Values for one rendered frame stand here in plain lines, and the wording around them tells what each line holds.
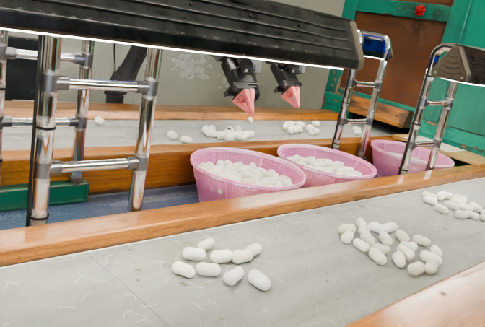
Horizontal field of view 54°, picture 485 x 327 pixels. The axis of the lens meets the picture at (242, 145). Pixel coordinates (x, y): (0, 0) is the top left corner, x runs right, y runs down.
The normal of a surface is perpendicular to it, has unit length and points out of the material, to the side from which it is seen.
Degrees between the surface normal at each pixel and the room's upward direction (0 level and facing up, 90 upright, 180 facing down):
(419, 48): 90
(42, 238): 0
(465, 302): 0
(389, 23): 91
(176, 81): 90
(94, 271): 0
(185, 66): 90
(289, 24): 58
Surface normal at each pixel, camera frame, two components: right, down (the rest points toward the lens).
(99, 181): 0.63, 0.30
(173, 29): 0.63, -0.26
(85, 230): 0.18, -0.95
